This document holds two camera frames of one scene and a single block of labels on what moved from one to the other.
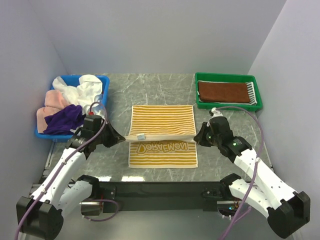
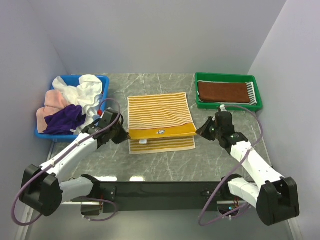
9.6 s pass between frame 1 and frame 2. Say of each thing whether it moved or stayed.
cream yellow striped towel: moved
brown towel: stayed
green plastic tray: stayed
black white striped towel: stayed
